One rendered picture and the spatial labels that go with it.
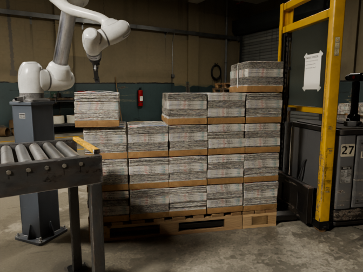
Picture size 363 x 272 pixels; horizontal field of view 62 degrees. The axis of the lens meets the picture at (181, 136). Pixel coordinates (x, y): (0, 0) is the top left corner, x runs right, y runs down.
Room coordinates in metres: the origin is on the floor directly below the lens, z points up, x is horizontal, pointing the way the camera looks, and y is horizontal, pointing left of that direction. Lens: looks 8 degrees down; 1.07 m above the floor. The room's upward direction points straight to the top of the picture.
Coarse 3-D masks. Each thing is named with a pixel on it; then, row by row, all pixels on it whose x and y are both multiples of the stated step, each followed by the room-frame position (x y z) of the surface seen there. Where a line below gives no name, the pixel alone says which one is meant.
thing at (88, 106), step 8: (80, 96) 1.98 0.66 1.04; (88, 96) 1.99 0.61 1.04; (96, 96) 2.00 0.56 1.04; (104, 96) 2.01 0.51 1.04; (112, 96) 2.02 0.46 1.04; (80, 104) 1.99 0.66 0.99; (88, 104) 2.00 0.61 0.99; (96, 104) 2.01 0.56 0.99; (104, 104) 2.02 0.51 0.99; (112, 104) 2.03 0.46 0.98; (80, 112) 1.99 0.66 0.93; (88, 112) 2.00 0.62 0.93; (96, 112) 2.01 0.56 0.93; (104, 112) 2.02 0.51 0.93; (112, 112) 2.03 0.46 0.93; (80, 120) 1.99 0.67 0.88
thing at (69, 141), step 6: (0, 144) 1.54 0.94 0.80; (6, 144) 1.54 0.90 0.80; (12, 144) 1.54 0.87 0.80; (18, 144) 1.55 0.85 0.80; (24, 144) 1.56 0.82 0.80; (30, 144) 1.57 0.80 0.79; (42, 144) 1.60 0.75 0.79; (54, 144) 1.63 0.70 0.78; (66, 144) 1.67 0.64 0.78; (72, 144) 1.68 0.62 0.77; (0, 150) 1.50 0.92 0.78; (12, 150) 1.53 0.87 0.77; (0, 156) 1.50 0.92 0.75; (30, 156) 1.57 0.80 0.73; (48, 156) 1.62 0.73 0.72; (0, 162) 1.50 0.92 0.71
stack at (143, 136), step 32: (96, 128) 2.03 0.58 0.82; (128, 128) 2.08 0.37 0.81; (160, 128) 2.12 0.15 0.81; (192, 128) 2.17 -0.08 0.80; (224, 128) 2.21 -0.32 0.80; (128, 160) 2.27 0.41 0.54; (160, 160) 2.12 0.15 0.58; (192, 160) 2.16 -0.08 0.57; (224, 160) 2.21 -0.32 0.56; (128, 192) 2.08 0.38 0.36; (160, 192) 2.12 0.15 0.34; (192, 192) 2.16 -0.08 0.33; (224, 192) 2.21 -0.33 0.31; (128, 224) 2.07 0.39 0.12; (160, 224) 2.12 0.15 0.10; (224, 224) 2.21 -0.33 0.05
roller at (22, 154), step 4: (20, 144) 1.54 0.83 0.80; (16, 148) 1.48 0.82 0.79; (20, 148) 1.43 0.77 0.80; (24, 148) 1.44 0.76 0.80; (16, 152) 1.42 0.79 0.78; (20, 152) 1.35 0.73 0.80; (24, 152) 1.33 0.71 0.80; (20, 156) 1.28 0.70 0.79; (24, 156) 1.25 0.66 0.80; (28, 156) 1.27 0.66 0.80; (20, 160) 1.21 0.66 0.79; (24, 160) 1.18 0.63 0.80; (28, 160) 1.18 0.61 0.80
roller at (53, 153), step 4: (44, 144) 1.58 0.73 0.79; (48, 144) 1.54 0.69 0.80; (44, 148) 1.53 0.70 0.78; (48, 148) 1.46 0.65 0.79; (52, 148) 1.42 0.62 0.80; (56, 148) 1.46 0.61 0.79; (48, 152) 1.41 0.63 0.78; (52, 152) 1.35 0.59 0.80; (56, 152) 1.33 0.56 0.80; (52, 156) 1.31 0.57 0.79; (56, 156) 1.27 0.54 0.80; (60, 156) 1.25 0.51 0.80
